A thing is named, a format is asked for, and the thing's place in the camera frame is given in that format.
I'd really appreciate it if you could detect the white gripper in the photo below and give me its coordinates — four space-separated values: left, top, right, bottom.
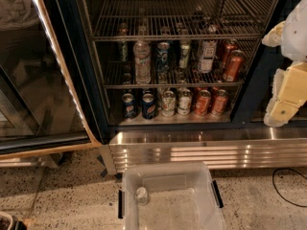
262 0 307 127

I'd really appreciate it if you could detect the clear water bottle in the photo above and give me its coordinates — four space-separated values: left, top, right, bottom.
133 40 151 84

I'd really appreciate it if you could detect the orange can front middle shelf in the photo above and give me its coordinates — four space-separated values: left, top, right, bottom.
223 50 245 82

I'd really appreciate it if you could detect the orange can shelf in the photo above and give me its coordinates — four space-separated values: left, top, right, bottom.
223 50 245 82
220 38 238 68

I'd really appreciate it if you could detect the orange can rear middle shelf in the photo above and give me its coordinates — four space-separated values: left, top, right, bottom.
220 38 238 68

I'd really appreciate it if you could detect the steel fridge base grille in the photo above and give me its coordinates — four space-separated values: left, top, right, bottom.
99 127 307 174

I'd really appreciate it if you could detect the green white can middle shelf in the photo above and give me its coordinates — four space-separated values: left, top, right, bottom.
178 40 191 69

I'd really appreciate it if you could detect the blue can middle shelf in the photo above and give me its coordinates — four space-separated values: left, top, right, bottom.
156 41 170 73

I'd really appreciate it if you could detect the green bottle rear left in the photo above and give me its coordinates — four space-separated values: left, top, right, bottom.
118 23 129 61

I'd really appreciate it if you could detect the clear bottle in bin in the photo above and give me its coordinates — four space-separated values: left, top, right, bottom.
135 187 149 206

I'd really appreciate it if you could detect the glass fridge door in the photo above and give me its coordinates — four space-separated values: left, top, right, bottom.
0 0 99 159

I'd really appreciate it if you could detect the white carton drink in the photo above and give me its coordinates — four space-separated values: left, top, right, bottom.
198 40 217 74

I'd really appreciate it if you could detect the orange can bottom right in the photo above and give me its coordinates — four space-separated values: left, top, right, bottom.
211 89 228 115

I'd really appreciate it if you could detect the orange can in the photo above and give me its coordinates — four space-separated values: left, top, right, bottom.
211 89 228 115
194 90 211 116

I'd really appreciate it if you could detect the orange can bottom left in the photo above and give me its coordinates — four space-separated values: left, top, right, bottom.
194 90 211 116

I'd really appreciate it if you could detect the white green can right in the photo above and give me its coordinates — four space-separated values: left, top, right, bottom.
177 88 192 116

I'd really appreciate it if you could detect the white green can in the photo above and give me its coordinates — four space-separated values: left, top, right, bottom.
177 88 192 116
162 90 176 117

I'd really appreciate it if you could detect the white green can left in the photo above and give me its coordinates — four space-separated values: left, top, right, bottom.
162 90 176 117

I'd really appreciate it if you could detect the blue pepsi can right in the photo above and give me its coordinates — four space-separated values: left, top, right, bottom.
142 93 155 120

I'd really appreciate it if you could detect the blue pepsi can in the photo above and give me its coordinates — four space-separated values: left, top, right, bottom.
142 93 155 120
122 93 137 119

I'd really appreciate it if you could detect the blue pepsi can left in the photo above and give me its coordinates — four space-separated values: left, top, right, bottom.
122 93 137 119

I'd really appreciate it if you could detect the clear plastic bin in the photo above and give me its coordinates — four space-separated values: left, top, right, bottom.
119 162 225 230

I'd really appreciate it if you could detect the dark object bottom left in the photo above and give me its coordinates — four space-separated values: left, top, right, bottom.
0 212 27 230

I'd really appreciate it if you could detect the middle wire shelf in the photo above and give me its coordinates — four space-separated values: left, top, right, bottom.
104 42 249 89

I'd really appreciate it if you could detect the wire shelf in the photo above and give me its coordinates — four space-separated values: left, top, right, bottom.
92 0 278 41
104 42 249 89

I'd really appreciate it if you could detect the black cable on floor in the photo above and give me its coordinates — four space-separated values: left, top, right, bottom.
272 167 307 209

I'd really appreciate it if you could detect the top wire shelf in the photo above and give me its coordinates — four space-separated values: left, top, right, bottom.
92 0 278 41

